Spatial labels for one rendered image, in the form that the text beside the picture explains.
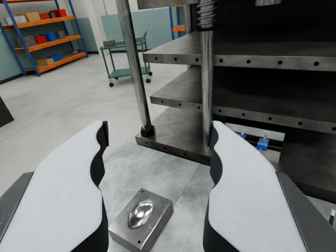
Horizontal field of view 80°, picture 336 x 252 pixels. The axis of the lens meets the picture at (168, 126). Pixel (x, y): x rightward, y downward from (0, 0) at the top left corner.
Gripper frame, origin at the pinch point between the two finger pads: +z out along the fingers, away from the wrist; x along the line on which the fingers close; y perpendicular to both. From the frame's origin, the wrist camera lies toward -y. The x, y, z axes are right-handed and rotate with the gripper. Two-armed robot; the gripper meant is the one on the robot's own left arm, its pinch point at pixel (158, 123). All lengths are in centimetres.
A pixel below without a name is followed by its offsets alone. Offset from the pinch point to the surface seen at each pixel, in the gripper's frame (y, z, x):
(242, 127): 46, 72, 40
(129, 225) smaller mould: 62, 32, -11
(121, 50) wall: 159, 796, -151
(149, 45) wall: 131, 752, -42
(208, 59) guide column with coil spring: 15, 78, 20
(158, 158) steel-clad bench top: 66, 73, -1
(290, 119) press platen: 36, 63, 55
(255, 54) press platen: 12, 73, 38
